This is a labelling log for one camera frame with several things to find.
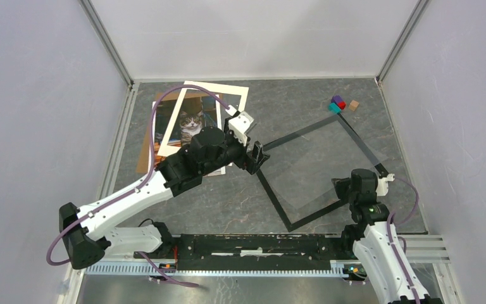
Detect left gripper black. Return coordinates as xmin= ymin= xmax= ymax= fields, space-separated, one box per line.
xmin=201 ymin=118 xmax=270 ymax=176

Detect clear acrylic sheet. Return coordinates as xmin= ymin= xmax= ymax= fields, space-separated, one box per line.
xmin=261 ymin=119 xmax=387 ymax=212

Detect black picture frame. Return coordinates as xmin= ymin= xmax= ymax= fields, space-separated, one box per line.
xmin=256 ymin=115 xmax=393 ymax=232

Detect cat photo print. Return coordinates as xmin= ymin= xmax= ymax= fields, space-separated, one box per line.
xmin=136 ymin=92 xmax=223 ymax=174

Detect white mat board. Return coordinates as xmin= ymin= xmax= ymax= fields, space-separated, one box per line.
xmin=158 ymin=80 xmax=249 ymax=157

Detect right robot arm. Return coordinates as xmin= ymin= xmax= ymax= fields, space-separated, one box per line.
xmin=332 ymin=168 xmax=442 ymax=303

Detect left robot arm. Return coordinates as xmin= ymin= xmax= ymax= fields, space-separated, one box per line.
xmin=57 ymin=113 xmax=269 ymax=270

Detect teal cube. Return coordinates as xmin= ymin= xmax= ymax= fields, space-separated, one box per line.
xmin=328 ymin=103 xmax=342 ymax=114

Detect tan wooden cube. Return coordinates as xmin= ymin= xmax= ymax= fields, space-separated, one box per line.
xmin=349 ymin=100 xmax=359 ymax=111

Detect purple cube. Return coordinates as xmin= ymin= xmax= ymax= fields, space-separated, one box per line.
xmin=331 ymin=95 xmax=344 ymax=104

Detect brown backing board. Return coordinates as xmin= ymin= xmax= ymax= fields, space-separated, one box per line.
xmin=136 ymin=92 xmax=223 ymax=175

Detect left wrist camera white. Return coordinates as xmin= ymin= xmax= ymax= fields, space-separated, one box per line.
xmin=225 ymin=105 xmax=254 ymax=146

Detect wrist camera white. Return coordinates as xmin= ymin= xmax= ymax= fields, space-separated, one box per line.
xmin=376 ymin=174 xmax=395 ymax=196
xmin=225 ymin=105 xmax=254 ymax=146

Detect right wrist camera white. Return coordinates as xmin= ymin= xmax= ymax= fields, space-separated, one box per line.
xmin=376 ymin=174 xmax=395 ymax=196

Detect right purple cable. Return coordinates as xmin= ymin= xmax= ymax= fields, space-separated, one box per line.
xmin=385 ymin=176 xmax=422 ymax=304

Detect purple cable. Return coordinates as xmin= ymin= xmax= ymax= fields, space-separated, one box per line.
xmin=385 ymin=176 xmax=422 ymax=304
xmin=46 ymin=84 xmax=237 ymax=289

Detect aluminium frame rails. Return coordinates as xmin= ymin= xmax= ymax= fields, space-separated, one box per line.
xmin=58 ymin=0 xmax=454 ymax=304

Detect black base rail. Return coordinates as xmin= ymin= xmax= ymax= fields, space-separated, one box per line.
xmin=147 ymin=234 xmax=357 ymax=272

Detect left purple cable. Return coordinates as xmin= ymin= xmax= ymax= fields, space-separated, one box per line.
xmin=46 ymin=84 xmax=237 ymax=289

